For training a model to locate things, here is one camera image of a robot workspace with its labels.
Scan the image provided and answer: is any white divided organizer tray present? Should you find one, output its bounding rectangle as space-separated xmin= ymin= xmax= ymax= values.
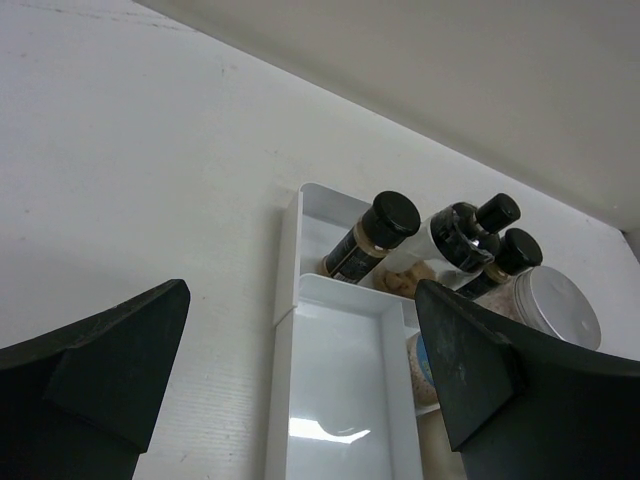
xmin=265 ymin=182 xmax=423 ymax=479

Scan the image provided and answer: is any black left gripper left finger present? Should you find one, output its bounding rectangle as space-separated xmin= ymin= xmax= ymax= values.
xmin=1 ymin=279 xmax=190 ymax=479

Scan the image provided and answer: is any silver-lid blue-label jar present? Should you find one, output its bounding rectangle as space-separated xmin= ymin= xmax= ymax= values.
xmin=404 ymin=264 xmax=604 ymax=406

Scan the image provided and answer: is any small black-cap spice bottle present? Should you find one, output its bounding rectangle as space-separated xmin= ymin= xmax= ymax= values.
xmin=318 ymin=190 xmax=421 ymax=284

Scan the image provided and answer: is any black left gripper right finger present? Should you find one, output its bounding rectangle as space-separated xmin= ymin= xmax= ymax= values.
xmin=415 ymin=280 xmax=639 ymax=479

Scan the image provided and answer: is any black pump-top clear bottle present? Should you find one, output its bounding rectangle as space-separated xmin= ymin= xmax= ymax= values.
xmin=373 ymin=193 xmax=521 ymax=299

